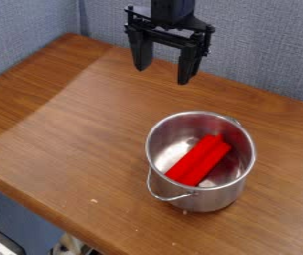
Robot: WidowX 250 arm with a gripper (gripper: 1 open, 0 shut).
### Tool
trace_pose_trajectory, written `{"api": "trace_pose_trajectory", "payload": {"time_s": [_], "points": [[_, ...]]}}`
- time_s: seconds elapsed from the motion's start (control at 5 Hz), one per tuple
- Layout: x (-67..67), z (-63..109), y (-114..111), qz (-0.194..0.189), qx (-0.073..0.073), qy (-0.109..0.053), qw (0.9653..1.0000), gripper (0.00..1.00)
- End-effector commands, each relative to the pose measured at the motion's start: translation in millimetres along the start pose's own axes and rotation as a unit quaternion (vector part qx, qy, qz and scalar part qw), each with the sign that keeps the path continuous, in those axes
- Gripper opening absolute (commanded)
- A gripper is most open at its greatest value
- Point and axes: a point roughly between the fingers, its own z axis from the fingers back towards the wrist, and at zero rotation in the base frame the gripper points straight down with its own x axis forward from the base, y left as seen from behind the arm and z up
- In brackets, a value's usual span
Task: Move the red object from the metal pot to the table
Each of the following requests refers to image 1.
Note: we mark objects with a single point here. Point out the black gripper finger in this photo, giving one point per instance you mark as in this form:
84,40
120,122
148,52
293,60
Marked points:
142,49
188,63

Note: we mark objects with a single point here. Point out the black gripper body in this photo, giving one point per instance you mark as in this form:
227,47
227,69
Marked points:
171,25

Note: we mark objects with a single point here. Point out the stainless steel pot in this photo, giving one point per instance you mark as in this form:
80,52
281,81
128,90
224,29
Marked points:
171,139

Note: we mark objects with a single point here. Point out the red block object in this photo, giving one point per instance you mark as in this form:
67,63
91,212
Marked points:
199,161

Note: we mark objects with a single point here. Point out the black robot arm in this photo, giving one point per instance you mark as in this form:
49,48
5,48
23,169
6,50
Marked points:
167,22

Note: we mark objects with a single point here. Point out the white object under table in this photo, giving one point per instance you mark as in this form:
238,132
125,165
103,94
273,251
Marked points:
71,246

